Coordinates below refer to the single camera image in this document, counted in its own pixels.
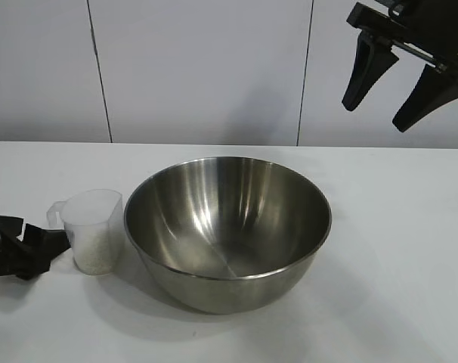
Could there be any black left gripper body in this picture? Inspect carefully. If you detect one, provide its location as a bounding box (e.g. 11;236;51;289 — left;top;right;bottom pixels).
0;206;26;288

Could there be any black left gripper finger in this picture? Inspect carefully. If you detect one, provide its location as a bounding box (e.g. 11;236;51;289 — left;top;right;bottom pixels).
16;251;63;281
23;222;70;255

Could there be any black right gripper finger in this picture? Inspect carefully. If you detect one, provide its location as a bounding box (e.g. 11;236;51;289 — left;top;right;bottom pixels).
391;64;458;133
341;32;400;113

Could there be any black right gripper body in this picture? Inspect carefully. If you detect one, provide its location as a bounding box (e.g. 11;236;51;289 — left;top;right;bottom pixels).
345;0;458;90

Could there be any white uncooked rice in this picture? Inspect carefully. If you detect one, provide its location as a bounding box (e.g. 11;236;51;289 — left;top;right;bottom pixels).
72;236;116;274

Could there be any translucent plastic measuring cup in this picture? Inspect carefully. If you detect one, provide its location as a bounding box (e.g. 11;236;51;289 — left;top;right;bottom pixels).
47;188;124;275

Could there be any stainless steel mixing bowl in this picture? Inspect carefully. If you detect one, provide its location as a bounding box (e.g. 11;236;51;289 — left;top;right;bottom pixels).
123;156;333;315

